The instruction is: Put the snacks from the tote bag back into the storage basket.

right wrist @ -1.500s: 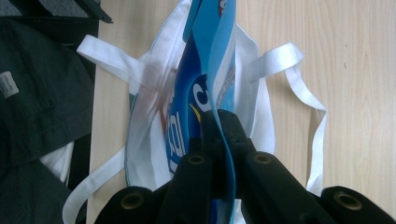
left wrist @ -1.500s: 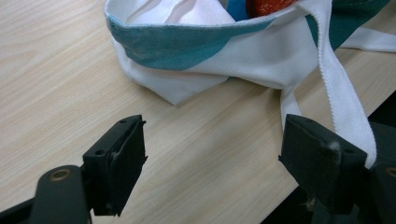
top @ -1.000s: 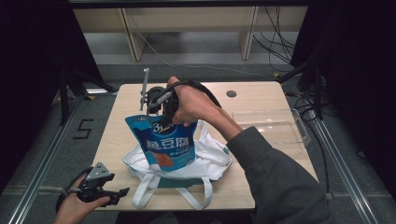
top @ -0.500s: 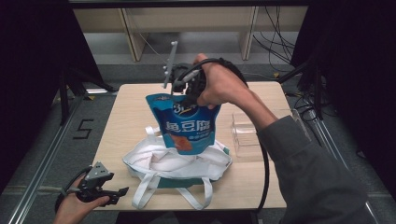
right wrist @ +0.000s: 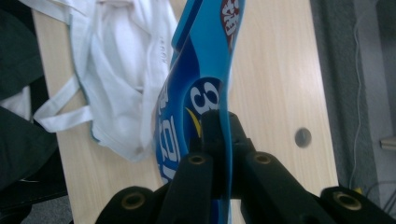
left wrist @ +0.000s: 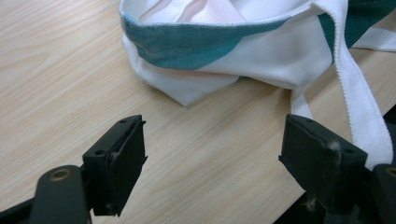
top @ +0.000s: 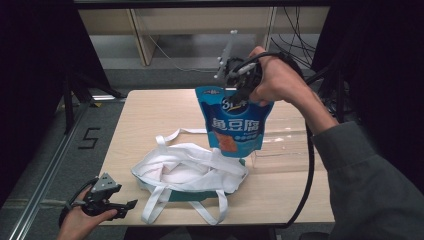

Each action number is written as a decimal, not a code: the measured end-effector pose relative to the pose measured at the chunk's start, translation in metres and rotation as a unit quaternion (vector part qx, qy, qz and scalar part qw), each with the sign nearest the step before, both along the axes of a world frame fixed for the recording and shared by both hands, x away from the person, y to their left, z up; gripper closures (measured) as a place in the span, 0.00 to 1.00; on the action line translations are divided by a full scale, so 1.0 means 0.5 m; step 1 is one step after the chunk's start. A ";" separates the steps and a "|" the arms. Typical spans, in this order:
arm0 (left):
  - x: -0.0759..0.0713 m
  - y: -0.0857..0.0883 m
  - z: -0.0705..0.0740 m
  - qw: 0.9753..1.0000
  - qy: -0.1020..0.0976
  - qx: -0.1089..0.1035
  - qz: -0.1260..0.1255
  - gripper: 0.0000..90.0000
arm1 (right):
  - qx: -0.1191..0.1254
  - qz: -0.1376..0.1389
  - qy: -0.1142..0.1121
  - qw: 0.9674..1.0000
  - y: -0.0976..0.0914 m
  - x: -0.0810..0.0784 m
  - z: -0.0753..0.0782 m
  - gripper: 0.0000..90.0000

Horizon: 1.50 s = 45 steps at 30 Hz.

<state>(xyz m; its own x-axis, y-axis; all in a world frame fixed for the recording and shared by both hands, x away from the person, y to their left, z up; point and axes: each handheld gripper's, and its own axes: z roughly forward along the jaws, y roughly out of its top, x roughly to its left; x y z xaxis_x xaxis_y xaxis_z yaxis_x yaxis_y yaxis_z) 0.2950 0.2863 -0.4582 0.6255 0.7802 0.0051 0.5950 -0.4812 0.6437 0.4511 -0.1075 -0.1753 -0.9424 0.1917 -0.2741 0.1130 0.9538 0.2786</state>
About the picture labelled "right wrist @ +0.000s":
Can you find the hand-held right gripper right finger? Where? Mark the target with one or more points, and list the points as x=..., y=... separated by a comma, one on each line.
x=267, y=186

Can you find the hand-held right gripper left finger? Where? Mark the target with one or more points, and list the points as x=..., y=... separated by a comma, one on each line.
x=190, y=186

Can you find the white tote bag coloured shapes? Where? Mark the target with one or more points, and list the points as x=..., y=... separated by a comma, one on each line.
x=124, y=77

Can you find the blue snack packet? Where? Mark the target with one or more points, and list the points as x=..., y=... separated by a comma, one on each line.
x=205, y=53

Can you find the yellow floor tape piece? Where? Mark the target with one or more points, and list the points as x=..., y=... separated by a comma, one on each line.
x=358, y=189

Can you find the dark cloth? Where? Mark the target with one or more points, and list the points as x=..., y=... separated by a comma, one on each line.
x=21, y=149

